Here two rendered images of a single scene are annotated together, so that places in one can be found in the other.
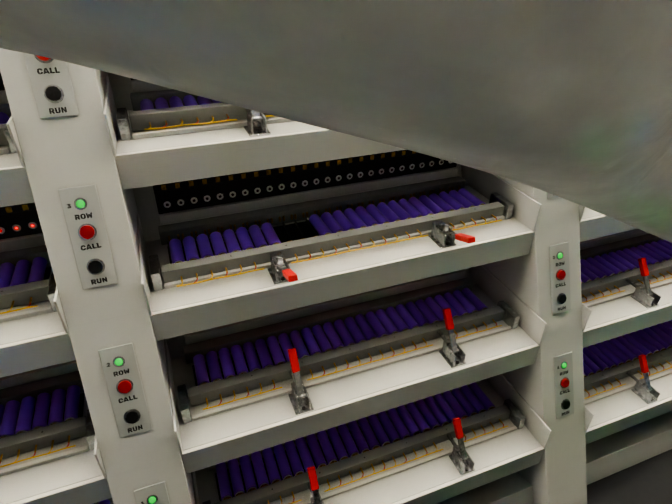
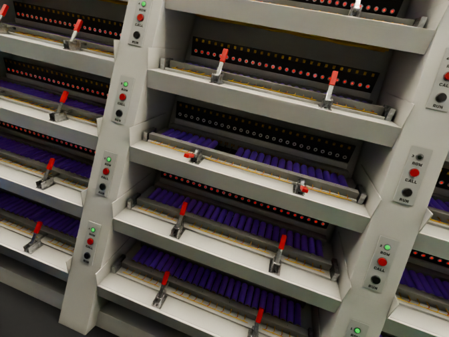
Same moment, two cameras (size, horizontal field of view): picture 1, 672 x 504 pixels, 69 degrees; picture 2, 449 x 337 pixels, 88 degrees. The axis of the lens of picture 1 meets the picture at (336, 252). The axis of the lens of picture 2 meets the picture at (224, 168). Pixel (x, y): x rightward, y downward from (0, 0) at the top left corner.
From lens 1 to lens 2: 33 cm
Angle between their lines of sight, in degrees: 28
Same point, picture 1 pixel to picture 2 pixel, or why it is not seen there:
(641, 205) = not seen: outside the picture
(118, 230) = (134, 101)
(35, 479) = (66, 192)
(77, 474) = (77, 200)
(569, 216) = (409, 223)
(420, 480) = (220, 327)
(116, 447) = (91, 196)
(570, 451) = not seen: outside the picture
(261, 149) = (211, 90)
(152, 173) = (160, 83)
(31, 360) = (84, 142)
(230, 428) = (139, 222)
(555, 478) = not seen: outside the picture
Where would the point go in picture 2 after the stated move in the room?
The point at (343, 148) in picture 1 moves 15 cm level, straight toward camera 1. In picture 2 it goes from (256, 107) to (224, 85)
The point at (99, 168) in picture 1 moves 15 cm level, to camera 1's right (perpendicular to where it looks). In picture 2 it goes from (139, 72) to (184, 78)
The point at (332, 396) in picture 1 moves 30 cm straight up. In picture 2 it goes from (193, 240) to (223, 129)
